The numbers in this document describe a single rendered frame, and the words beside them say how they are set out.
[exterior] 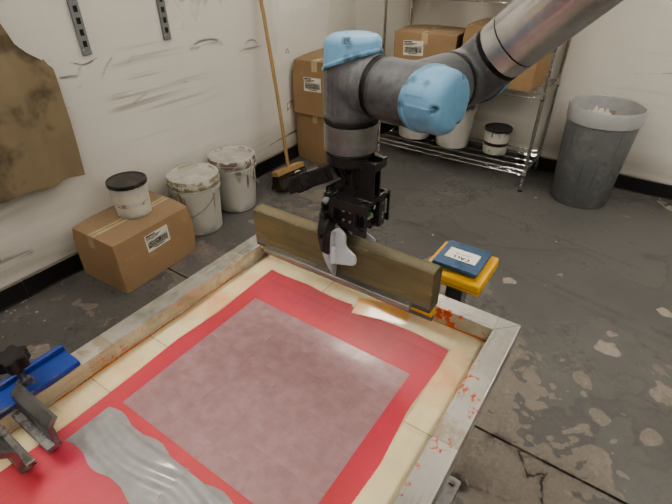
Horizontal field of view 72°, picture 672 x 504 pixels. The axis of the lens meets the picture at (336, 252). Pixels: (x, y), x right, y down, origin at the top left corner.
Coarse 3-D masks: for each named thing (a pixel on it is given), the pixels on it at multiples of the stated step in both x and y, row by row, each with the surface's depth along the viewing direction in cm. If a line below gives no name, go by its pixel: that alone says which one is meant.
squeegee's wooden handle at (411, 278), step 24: (264, 216) 82; (288, 216) 80; (264, 240) 85; (288, 240) 81; (312, 240) 77; (360, 240) 74; (360, 264) 74; (384, 264) 70; (408, 264) 68; (432, 264) 68; (384, 288) 73; (408, 288) 70; (432, 288) 67
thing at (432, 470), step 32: (224, 256) 97; (256, 256) 101; (192, 288) 88; (128, 320) 81; (160, 320) 84; (448, 320) 84; (480, 320) 81; (96, 352) 75; (480, 352) 75; (64, 384) 71; (480, 384) 69; (448, 416) 65; (448, 448) 61; (416, 480) 57
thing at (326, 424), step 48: (336, 336) 83; (384, 336) 83; (288, 384) 74; (336, 384) 74; (384, 384) 74; (240, 432) 67; (288, 432) 67; (336, 432) 67; (384, 432) 67; (240, 480) 61; (288, 480) 61; (336, 480) 61
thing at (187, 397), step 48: (288, 288) 94; (192, 336) 83; (240, 336) 83; (288, 336) 83; (144, 384) 74; (192, 384) 74; (240, 384) 74; (144, 432) 67; (192, 432) 67; (0, 480) 61; (48, 480) 61; (96, 480) 61
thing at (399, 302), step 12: (276, 252) 83; (288, 252) 83; (300, 264) 80; (312, 264) 80; (324, 276) 78; (336, 276) 77; (360, 288) 74; (372, 288) 74; (384, 300) 72; (396, 300) 71
